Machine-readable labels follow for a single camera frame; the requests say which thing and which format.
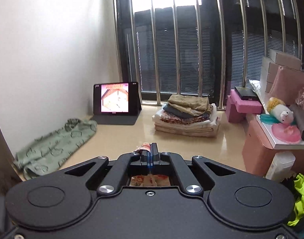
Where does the white flat board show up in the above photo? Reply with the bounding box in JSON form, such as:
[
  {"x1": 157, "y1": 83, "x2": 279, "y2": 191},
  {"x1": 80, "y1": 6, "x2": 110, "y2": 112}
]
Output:
[{"x1": 256, "y1": 113, "x2": 304, "y2": 150}]

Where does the large salmon pink storage box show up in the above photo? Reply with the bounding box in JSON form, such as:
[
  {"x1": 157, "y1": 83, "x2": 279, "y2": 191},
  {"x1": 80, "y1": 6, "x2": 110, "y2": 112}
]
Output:
[{"x1": 242, "y1": 119, "x2": 292, "y2": 177}]

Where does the black flat box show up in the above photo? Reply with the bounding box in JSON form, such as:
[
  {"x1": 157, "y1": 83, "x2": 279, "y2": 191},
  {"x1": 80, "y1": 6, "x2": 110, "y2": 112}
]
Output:
[{"x1": 234, "y1": 86, "x2": 259, "y2": 101}]

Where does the red floral white garment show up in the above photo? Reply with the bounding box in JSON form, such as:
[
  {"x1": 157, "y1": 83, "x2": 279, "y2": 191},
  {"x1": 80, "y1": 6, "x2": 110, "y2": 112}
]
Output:
[{"x1": 129, "y1": 142, "x2": 172, "y2": 187}]

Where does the stack of pale cardboard boxes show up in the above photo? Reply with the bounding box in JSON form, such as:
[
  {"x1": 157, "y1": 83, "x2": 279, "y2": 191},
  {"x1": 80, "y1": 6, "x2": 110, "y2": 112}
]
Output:
[{"x1": 260, "y1": 49, "x2": 303, "y2": 92}]

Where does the tablet in black folio case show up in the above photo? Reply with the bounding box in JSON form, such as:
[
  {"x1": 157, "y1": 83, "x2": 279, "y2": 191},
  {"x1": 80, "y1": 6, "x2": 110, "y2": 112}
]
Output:
[{"x1": 90, "y1": 82, "x2": 142, "y2": 125}]

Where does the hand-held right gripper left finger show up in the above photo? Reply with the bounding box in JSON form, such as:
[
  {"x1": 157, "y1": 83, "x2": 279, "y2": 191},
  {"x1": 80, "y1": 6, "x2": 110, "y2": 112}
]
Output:
[{"x1": 64, "y1": 142, "x2": 151, "y2": 196}]

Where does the stack of folded clothes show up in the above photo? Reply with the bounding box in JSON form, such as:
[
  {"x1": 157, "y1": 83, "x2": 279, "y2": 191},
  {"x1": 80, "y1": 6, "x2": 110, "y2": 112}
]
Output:
[{"x1": 153, "y1": 94, "x2": 221, "y2": 138}]

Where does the pink paper bag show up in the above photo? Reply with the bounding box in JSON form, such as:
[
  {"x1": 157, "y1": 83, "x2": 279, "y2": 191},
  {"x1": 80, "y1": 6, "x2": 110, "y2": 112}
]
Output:
[{"x1": 269, "y1": 66, "x2": 304, "y2": 105}]

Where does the neon yellow black garment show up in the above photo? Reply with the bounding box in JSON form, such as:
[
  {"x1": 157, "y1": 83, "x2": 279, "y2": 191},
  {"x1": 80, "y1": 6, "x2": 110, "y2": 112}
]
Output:
[{"x1": 288, "y1": 173, "x2": 304, "y2": 226}]

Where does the tall white box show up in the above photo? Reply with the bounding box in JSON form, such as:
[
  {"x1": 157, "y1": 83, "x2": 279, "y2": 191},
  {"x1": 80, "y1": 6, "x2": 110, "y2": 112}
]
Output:
[{"x1": 265, "y1": 152, "x2": 295, "y2": 180}]

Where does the magenta pink box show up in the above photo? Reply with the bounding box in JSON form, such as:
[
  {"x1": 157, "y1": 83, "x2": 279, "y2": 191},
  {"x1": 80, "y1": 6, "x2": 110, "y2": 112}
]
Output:
[
  {"x1": 226, "y1": 96, "x2": 244, "y2": 123},
  {"x1": 230, "y1": 89, "x2": 263, "y2": 114}
]

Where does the pink plastic dish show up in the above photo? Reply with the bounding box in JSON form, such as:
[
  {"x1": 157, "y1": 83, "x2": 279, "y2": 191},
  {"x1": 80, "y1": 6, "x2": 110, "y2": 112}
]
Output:
[{"x1": 272, "y1": 123, "x2": 302, "y2": 144}]

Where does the dark grey rolled sheet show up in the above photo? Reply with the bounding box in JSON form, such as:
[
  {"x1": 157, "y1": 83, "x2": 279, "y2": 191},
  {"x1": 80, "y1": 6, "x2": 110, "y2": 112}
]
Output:
[{"x1": 289, "y1": 104, "x2": 304, "y2": 141}]

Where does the yellow white plush toy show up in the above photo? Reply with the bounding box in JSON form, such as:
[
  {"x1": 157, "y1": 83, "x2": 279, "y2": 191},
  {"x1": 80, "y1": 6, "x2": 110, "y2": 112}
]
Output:
[{"x1": 267, "y1": 97, "x2": 294, "y2": 123}]

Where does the green patterned garment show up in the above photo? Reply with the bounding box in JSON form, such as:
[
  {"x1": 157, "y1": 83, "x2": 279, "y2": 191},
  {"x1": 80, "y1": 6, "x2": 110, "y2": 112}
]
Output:
[{"x1": 14, "y1": 118, "x2": 98, "y2": 180}]

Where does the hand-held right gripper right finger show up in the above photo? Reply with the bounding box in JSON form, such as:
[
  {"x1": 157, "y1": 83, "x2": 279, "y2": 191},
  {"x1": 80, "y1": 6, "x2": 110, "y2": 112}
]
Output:
[{"x1": 150, "y1": 142, "x2": 237, "y2": 196}]

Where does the clear plastic wrapped sheet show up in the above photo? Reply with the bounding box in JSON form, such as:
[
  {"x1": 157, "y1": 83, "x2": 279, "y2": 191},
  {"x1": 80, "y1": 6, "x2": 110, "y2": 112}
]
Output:
[{"x1": 249, "y1": 79, "x2": 267, "y2": 102}]

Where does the teal plastic dish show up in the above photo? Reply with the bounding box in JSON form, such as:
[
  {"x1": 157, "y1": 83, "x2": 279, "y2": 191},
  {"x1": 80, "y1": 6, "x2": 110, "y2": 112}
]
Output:
[{"x1": 260, "y1": 114, "x2": 279, "y2": 124}]

